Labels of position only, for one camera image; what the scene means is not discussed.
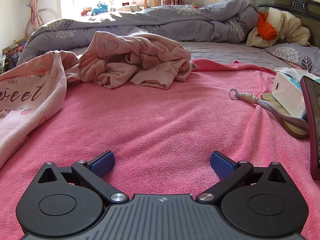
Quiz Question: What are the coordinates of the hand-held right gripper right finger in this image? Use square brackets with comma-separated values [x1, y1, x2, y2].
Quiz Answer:
[196, 151, 287, 204]

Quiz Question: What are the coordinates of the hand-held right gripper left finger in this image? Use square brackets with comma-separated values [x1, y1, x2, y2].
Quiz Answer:
[37, 150, 130, 205]

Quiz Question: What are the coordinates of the pink strawberry print shirt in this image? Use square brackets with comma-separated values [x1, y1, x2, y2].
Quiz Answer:
[0, 50, 81, 169]

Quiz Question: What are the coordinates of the pink towel blanket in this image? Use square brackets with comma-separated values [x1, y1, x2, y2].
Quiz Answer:
[0, 59, 320, 240]

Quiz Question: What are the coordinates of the white tissue pack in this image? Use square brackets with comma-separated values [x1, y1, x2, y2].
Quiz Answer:
[271, 67, 320, 119]

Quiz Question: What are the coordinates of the phone in maroon case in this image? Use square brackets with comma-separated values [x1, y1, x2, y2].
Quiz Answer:
[300, 76, 320, 180]

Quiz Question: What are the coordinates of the grey bed sheet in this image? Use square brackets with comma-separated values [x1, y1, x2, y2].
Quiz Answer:
[72, 40, 320, 80]

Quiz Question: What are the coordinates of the crumpled pink garment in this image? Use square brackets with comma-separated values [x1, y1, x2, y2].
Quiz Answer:
[79, 31, 198, 90]

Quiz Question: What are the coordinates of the grey floral pillow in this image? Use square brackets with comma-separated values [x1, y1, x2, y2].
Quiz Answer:
[265, 42, 320, 77]

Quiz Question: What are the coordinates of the orange garment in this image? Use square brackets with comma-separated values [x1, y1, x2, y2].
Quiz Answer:
[257, 12, 278, 40]

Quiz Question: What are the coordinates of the grey floral quilt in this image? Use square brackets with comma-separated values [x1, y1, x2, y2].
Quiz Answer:
[16, 0, 259, 63]

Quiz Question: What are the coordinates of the cream padded jacket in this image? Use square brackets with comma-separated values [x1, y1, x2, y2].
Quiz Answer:
[246, 7, 311, 48]

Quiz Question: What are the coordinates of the pink hula hoop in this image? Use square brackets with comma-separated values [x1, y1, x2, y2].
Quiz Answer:
[26, 9, 62, 32]

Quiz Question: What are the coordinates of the dark bed headboard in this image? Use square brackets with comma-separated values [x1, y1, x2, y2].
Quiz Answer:
[246, 0, 320, 47]

